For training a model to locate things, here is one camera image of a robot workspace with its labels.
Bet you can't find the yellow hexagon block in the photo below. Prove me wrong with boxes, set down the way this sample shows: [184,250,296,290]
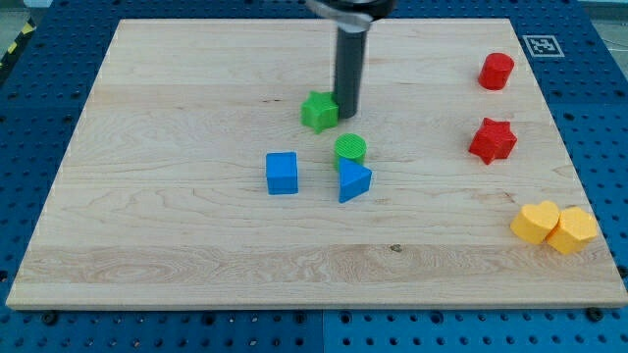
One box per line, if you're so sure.
[546,207,599,255]

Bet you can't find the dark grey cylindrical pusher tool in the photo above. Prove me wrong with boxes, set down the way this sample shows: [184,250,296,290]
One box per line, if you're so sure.
[334,24,367,119]

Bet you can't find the green star block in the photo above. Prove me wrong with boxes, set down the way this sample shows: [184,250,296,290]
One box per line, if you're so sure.
[300,91,339,134]

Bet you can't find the red cylinder block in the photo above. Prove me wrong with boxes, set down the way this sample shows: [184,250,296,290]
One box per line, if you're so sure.
[478,52,514,90]

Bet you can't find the light wooden board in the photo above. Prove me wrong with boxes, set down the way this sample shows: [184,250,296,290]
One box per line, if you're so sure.
[7,19,627,311]

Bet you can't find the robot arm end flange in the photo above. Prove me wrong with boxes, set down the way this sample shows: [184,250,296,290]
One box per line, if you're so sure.
[305,0,397,32]

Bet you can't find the red star block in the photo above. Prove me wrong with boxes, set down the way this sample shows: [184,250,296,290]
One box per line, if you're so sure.
[468,117,517,165]

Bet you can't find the blue cube block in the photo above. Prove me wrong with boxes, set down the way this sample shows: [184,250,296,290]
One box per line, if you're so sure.
[266,152,298,195]

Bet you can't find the green cylinder block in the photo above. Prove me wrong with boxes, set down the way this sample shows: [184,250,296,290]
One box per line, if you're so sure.
[334,133,367,172]

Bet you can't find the blue triangle block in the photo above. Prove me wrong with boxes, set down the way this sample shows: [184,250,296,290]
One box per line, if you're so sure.
[339,158,372,203]

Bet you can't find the white fiducial marker tag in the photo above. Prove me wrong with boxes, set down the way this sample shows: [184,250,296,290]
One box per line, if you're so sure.
[523,34,564,58]

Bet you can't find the yellow heart block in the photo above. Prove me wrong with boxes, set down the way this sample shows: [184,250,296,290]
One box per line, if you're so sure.
[509,200,560,244]

